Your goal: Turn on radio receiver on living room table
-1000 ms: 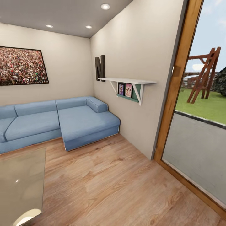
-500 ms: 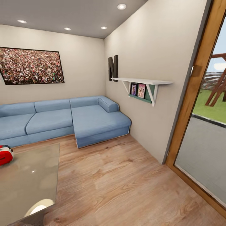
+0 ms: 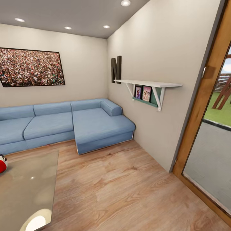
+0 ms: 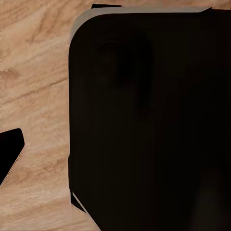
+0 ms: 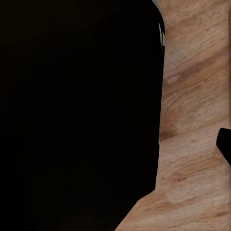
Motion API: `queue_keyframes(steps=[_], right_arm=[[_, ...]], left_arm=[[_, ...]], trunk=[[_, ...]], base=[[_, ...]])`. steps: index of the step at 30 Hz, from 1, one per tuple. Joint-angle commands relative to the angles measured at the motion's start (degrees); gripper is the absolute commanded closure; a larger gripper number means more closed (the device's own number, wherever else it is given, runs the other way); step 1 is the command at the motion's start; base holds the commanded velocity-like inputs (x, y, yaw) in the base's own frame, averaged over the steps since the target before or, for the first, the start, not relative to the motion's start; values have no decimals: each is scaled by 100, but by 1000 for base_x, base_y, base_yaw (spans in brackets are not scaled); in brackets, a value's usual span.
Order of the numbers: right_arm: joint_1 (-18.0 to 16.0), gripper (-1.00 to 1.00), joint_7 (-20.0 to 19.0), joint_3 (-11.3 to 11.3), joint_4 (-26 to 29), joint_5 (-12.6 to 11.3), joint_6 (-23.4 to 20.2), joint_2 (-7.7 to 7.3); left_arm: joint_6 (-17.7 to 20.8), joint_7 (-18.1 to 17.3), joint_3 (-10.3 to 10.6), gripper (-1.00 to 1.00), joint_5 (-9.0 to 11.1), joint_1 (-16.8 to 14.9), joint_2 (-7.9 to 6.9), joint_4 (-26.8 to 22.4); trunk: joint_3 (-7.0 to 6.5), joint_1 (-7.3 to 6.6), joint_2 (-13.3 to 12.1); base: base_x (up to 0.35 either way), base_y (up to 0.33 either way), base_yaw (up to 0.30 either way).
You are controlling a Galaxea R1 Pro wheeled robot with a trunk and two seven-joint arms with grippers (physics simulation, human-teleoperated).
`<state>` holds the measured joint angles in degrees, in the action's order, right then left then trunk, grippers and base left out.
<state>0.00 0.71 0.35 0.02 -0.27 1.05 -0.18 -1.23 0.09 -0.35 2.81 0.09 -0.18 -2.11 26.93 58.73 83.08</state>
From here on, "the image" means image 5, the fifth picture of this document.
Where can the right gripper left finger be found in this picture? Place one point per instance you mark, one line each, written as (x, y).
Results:
(11, 144)

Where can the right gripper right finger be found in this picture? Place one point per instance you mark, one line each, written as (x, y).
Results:
(224, 143)

